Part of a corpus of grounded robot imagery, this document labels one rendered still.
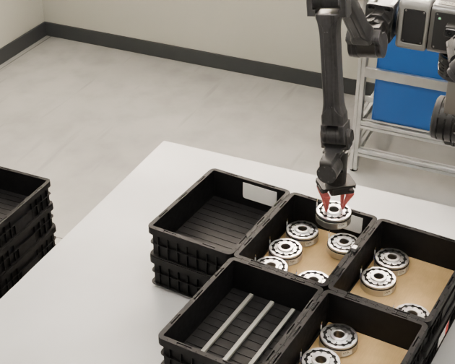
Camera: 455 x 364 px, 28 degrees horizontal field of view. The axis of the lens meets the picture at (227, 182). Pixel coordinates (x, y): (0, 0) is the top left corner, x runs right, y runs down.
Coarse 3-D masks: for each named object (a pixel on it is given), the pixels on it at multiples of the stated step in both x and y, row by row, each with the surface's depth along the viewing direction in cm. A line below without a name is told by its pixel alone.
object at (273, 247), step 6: (276, 240) 281; (282, 240) 282; (288, 240) 282; (294, 240) 281; (270, 246) 278; (276, 246) 278; (294, 246) 278; (300, 246) 278; (270, 252) 277; (276, 252) 276; (282, 252) 276; (288, 252) 276; (294, 252) 276; (300, 252) 276; (282, 258) 274; (288, 258) 274
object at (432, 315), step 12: (372, 228) 275; (408, 228) 275; (444, 240) 270; (348, 264) 260; (336, 276) 255; (336, 288) 250; (444, 288) 250; (372, 300) 246; (444, 300) 248; (396, 312) 242; (432, 312) 242; (432, 324) 241
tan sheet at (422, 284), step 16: (416, 272) 273; (432, 272) 273; (448, 272) 273; (352, 288) 266; (400, 288) 266; (416, 288) 266; (432, 288) 266; (384, 304) 260; (400, 304) 260; (432, 304) 260
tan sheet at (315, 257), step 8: (320, 232) 290; (328, 232) 290; (320, 240) 286; (304, 248) 283; (312, 248) 283; (320, 248) 283; (264, 256) 279; (304, 256) 279; (312, 256) 279; (320, 256) 279; (328, 256) 279; (296, 264) 276; (304, 264) 276; (312, 264) 276; (320, 264) 276; (328, 264) 276; (336, 264) 276; (328, 272) 273
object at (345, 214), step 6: (330, 204) 266; (336, 204) 266; (318, 210) 264; (324, 210) 264; (342, 210) 264; (348, 210) 264; (318, 216) 262; (324, 216) 262; (330, 216) 261; (336, 216) 261; (342, 216) 262; (348, 216) 261
